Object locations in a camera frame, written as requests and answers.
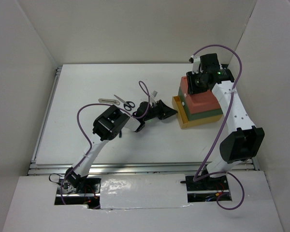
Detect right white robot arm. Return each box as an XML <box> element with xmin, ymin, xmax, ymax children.
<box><xmin>187</xmin><ymin>53</ymin><xmax>265</xmax><ymax>189</ymax></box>

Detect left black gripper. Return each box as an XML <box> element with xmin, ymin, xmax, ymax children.
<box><xmin>143</xmin><ymin>99</ymin><xmax>176</xmax><ymax>121</ymax></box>

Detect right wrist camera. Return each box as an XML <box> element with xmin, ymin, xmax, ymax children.
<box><xmin>189</xmin><ymin>55</ymin><xmax>201</xmax><ymax>74</ymax></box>

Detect black handled scissors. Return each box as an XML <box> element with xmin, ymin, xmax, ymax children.
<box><xmin>114</xmin><ymin>95</ymin><xmax>135</xmax><ymax>111</ymax></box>

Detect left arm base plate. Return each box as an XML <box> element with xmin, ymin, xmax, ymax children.
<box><xmin>62</xmin><ymin>178</ymin><xmax>101</xmax><ymax>197</ymax></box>

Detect yellow bottom drawer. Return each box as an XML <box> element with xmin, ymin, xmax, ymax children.
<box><xmin>172</xmin><ymin>96</ymin><xmax>222</xmax><ymax>129</ymax></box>

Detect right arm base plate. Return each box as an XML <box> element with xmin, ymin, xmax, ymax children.
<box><xmin>180</xmin><ymin>175</ymin><xmax>229</xmax><ymax>192</ymax></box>

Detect red top drawer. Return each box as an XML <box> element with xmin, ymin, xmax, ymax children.
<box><xmin>178</xmin><ymin>76</ymin><xmax>222</xmax><ymax>115</ymax></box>

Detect white foam board cover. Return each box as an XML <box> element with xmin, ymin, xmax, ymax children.
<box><xmin>100</xmin><ymin>174</ymin><xmax>188</xmax><ymax>209</ymax></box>

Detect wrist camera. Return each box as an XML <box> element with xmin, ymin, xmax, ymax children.
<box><xmin>189</xmin><ymin>55</ymin><xmax>201</xmax><ymax>74</ymax></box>
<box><xmin>150</xmin><ymin>90</ymin><xmax>158</xmax><ymax>104</ymax></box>

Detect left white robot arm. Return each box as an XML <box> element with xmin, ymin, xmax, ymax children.
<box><xmin>64</xmin><ymin>100</ymin><xmax>177</xmax><ymax>193</ymax></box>

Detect green middle drawer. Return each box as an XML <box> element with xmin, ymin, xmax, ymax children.
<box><xmin>178</xmin><ymin>88</ymin><xmax>222</xmax><ymax>121</ymax></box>

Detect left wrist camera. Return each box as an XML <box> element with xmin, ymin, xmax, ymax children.
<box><xmin>150</xmin><ymin>90</ymin><xmax>158</xmax><ymax>104</ymax></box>

